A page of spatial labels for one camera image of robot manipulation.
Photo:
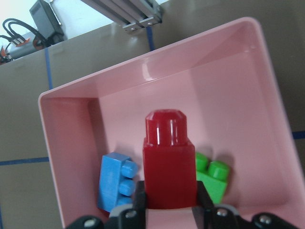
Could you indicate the red toy block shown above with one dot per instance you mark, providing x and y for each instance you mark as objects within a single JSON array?
[{"x": 168, "y": 161}]

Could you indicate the green toy block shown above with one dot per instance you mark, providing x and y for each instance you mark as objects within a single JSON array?
[{"x": 214, "y": 175}]

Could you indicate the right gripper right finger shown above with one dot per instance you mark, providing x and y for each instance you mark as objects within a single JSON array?
[{"x": 223, "y": 216}]

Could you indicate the black power adapter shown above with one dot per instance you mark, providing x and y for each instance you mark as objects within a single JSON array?
[{"x": 46, "y": 22}]

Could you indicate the aluminium frame post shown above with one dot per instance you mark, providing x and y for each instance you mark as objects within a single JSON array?
[{"x": 131, "y": 15}]

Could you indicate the blue toy block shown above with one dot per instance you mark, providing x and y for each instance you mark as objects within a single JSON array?
[{"x": 116, "y": 184}]

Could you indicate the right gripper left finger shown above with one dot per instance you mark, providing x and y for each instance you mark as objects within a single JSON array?
[{"x": 133, "y": 217}]

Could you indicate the pink plastic box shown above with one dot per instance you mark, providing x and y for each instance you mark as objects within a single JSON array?
[{"x": 213, "y": 93}]

